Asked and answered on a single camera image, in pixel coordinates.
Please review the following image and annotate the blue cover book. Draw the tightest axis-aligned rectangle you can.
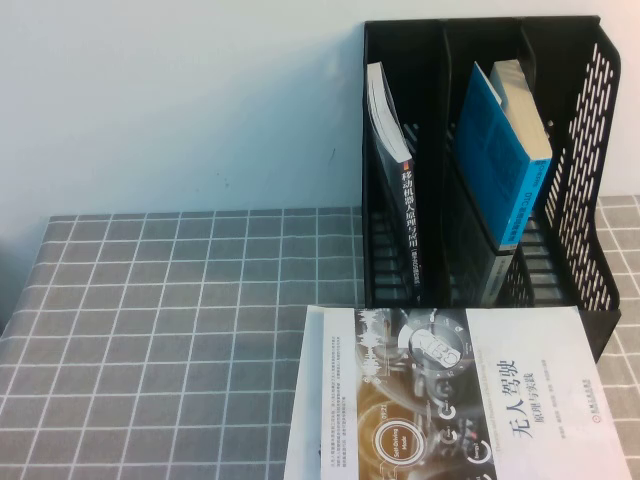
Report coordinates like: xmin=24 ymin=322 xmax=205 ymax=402
xmin=452 ymin=59 xmax=554 ymax=307

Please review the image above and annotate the grey checked tablecloth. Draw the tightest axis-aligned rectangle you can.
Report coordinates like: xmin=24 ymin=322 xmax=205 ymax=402
xmin=0 ymin=194 xmax=640 ymax=480

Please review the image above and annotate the black mesh book stand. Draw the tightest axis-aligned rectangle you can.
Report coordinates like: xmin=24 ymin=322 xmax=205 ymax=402
xmin=363 ymin=15 xmax=623 ymax=364

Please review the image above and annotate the black spine robotics book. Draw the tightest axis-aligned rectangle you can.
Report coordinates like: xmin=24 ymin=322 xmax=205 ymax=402
xmin=366 ymin=61 xmax=424 ymax=306

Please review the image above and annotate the white self-driving book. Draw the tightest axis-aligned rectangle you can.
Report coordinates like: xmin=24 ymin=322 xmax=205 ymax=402
xmin=283 ymin=304 xmax=632 ymax=480

